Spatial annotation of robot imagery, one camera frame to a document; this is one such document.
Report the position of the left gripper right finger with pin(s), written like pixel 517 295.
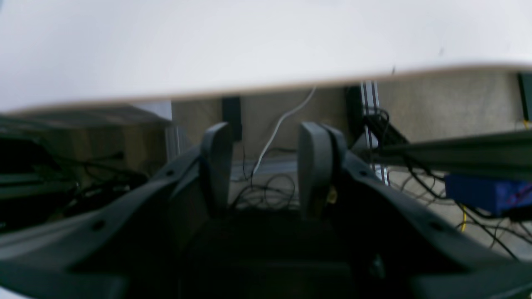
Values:
pixel 321 150

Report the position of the blue box under table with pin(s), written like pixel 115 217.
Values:
pixel 498 197

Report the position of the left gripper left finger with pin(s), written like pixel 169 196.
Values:
pixel 216 166

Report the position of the aluminium frame rail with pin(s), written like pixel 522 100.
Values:
pixel 507 155

